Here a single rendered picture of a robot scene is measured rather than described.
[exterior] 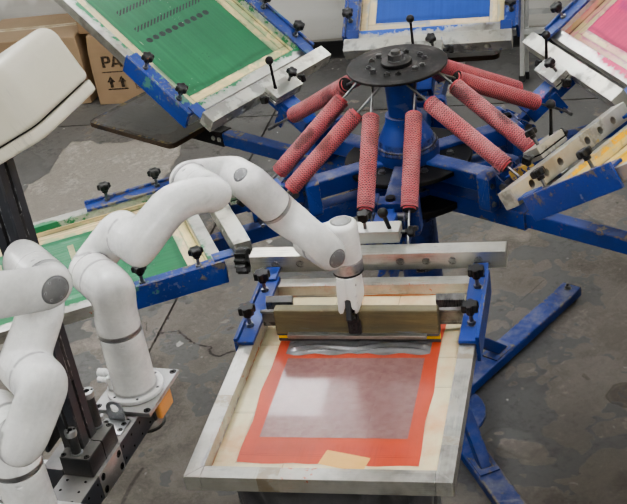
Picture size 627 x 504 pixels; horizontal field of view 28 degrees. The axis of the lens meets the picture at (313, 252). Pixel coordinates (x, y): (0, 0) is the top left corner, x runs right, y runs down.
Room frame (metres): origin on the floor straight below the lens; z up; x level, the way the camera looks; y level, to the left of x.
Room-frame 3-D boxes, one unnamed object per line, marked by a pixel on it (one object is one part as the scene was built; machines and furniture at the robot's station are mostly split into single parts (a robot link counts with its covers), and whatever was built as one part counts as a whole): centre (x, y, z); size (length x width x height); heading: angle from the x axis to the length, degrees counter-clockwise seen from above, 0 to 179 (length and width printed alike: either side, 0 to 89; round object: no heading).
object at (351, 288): (2.56, -0.07, 1.12); 0.10 x 0.07 x 0.11; 163
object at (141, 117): (3.91, 0.12, 0.91); 1.34 x 0.40 x 0.08; 43
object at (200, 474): (2.41, -0.03, 0.97); 0.79 x 0.58 x 0.04; 163
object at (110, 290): (2.27, 0.44, 1.37); 0.13 x 0.10 x 0.16; 30
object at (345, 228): (2.55, -0.04, 1.25); 0.15 x 0.10 x 0.11; 120
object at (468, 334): (2.56, -0.37, 0.98); 0.30 x 0.05 x 0.07; 163
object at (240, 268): (2.95, 0.18, 1.02); 0.07 x 0.06 x 0.07; 163
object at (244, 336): (2.72, 0.16, 0.98); 0.30 x 0.05 x 0.07; 163
